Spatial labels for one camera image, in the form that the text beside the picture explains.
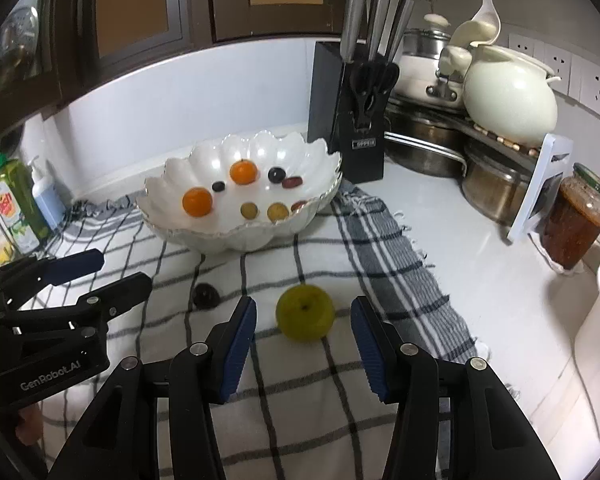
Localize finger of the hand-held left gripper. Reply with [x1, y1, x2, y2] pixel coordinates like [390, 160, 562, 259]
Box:
[0, 249, 106, 311]
[2, 271, 154, 331]

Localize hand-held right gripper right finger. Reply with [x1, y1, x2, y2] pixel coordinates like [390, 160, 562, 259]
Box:
[350, 296, 563, 480]

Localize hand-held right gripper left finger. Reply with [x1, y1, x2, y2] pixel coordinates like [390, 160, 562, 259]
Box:
[45, 296, 258, 480]

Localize green apple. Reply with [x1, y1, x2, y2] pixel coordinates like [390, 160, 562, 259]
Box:
[275, 284, 336, 344]

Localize orange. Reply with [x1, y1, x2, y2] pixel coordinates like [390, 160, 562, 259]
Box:
[229, 158, 259, 186]
[182, 186, 214, 218]

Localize white scalloped ceramic bowl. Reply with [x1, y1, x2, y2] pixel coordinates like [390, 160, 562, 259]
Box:
[136, 130, 343, 253]

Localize person's left hand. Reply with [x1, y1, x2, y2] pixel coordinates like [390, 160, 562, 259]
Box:
[11, 404, 45, 447]

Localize light blue pump bottle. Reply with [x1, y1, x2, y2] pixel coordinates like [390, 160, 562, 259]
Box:
[29, 156, 67, 233]

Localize green dish soap bottle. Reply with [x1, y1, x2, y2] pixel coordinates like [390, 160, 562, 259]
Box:
[0, 147, 48, 256]

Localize white checked cloth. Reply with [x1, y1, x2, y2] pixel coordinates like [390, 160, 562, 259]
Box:
[27, 185, 521, 480]

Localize small steel pot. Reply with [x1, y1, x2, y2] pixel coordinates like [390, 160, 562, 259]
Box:
[462, 145, 531, 226]

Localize large steel pot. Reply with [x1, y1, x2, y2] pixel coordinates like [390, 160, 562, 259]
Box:
[384, 105, 468, 178]

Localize glass cabinet door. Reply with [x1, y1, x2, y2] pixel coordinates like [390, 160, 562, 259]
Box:
[0, 0, 66, 133]

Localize white plastic stand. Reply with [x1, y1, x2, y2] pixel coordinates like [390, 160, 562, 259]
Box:
[507, 132, 573, 246]

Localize glass jar of sauce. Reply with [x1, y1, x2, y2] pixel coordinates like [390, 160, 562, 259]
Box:
[540, 162, 600, 271]

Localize black knife block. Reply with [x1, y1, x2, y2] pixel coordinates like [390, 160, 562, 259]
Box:
[307, 41, 386, 183]

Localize wooden bead trivet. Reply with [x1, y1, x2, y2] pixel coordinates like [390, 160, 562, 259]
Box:
[472, 122, 538, 157]

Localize pot with steel lid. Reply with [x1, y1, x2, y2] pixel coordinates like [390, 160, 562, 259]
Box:
[395, 12, 468, 108]

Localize cream ceramic pot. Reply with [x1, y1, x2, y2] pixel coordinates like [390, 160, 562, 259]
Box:
[462, 44, 562, 147]

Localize white ladle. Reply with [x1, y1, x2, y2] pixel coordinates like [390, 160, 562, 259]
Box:
[450, 0, 502, 51]

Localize black handled scissors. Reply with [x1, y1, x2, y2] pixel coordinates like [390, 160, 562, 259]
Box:
[352, 59, 401, 128]

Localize steel handled knife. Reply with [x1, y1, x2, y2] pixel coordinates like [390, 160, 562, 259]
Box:
[364, 0, 394, 61]
[384, 0, 416, 63]
[339, 0, 371, 63]

